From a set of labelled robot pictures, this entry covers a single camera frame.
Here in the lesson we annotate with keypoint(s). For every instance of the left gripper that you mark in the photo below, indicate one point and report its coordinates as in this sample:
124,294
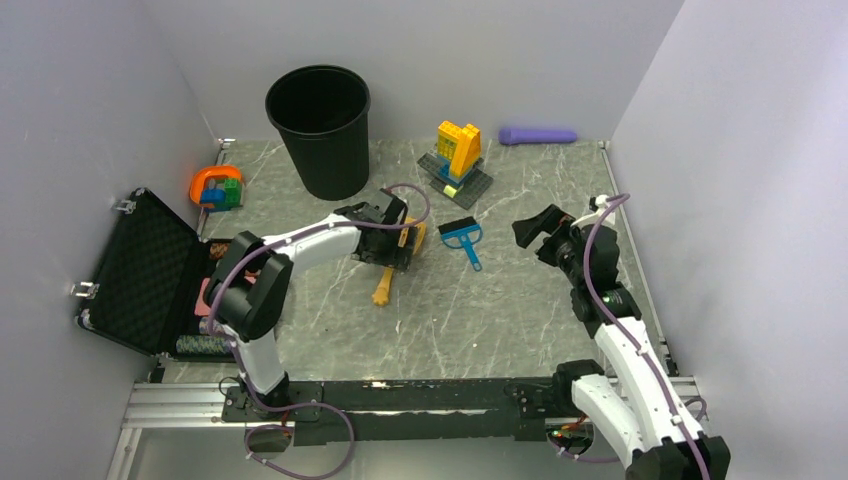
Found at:
398,257

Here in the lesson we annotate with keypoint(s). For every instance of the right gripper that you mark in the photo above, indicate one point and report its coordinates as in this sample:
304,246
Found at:
549,221

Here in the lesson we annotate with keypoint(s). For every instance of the yellow slotted scoop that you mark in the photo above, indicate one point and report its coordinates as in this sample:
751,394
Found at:
409,243

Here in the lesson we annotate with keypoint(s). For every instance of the blue hand brush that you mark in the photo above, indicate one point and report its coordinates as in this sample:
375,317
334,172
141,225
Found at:
463,234

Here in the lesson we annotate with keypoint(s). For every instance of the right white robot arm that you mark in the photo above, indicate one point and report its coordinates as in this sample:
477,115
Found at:
639,412

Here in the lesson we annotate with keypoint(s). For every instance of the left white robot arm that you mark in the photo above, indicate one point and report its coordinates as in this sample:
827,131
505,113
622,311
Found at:
247,291

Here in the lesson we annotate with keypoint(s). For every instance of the purple cylinder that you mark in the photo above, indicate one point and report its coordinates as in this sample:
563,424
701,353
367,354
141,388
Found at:
520,136

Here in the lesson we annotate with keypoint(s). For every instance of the yellow toy brick tower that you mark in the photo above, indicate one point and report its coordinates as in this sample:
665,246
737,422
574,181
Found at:
455,163

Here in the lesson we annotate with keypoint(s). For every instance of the black plastic bucket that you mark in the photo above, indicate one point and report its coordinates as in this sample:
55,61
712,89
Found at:
321,114

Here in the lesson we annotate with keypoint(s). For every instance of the pink playing cards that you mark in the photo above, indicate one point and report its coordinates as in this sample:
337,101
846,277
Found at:
202,307

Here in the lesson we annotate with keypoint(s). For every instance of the black poker chip case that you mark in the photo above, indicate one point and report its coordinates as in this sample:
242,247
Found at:
144,288

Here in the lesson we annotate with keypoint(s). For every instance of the orange ring toy blocks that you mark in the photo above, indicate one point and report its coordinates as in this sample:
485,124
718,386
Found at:
218,188

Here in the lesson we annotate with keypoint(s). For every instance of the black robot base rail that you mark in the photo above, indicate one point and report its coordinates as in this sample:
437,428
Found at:
523,409

